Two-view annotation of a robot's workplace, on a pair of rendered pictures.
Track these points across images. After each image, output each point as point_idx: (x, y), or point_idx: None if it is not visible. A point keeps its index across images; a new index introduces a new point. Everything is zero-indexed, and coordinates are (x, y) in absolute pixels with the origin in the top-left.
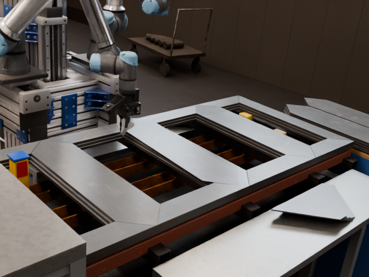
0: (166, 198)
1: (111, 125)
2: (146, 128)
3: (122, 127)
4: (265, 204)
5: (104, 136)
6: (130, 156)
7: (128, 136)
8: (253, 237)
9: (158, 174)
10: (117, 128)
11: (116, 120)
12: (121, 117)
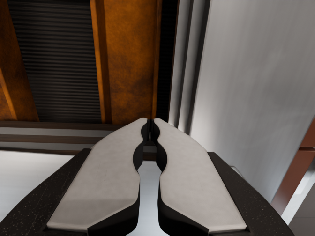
0: (87, 116)
1: (289, 149)
2: (140, 232)
3: (128, 143)
4: None
5: (207, 7)
6: (152, 113)
7: (143, 145)
8: None
9: (10, 109)
10: (232, 151)
11: (219, 167)
12: (168, 217)
